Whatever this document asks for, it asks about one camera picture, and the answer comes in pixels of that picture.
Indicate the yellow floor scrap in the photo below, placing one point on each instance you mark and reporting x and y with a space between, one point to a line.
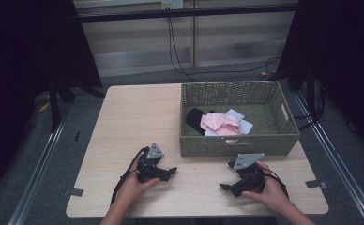
44 107

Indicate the person's right hand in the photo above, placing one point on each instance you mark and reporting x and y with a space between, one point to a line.
272 195

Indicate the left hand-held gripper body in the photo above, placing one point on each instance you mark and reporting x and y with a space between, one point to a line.
148 165

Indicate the green woven basket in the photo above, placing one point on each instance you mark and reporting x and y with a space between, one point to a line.
264 118

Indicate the white wall socket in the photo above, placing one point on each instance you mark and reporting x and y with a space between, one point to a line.
172 4

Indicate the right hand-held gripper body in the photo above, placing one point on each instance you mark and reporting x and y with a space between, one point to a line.
252 179

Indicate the grey tape strip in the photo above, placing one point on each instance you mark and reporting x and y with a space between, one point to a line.
76 192
316 183

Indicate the metal floor rail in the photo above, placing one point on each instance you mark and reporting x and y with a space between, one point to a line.
336 162
39 168

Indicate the person's left hand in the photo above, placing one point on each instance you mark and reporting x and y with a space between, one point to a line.
133 187

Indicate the black cloth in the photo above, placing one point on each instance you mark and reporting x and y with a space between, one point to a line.
194 120

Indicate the black metal stand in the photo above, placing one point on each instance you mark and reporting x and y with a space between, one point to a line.
311 100
55 103

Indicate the black horizontal bar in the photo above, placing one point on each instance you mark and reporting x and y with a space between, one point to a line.
186 13

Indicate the pink cloth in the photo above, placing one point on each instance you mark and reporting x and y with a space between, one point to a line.
220 123

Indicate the black curtain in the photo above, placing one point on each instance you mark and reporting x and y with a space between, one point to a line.
342 62
30 62

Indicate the pale blue cloth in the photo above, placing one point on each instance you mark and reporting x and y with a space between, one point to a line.
245 126

